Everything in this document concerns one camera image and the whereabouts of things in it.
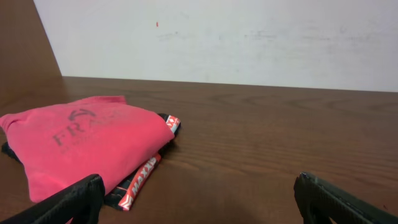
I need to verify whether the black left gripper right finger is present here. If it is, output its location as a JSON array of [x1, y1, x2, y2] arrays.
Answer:
[[294, 172, 397, 224]]

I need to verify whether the red folded t-shirt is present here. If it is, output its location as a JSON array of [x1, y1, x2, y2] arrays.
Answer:
[[1, 96, 180, 202]]

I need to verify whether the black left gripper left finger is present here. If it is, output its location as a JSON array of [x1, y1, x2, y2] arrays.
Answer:
[[1, 174, 105, 224]]

